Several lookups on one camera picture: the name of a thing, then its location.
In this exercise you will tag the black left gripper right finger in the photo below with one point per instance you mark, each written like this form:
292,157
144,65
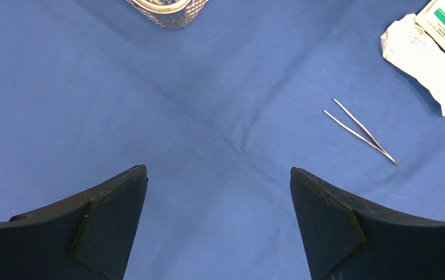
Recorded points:
346,236

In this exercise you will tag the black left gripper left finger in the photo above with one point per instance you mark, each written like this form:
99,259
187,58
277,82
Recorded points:
88,235

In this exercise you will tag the pointed steel tweezers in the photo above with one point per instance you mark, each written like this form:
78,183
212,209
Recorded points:
365,135

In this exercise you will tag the blue surgical wrap cloth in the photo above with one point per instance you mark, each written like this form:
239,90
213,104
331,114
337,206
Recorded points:
219,112

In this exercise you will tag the white gauze roll packet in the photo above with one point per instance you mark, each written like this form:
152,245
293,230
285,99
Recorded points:
409,48

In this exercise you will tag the wire mesh steel tray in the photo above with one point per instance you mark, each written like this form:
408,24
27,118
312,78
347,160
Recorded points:
169,14

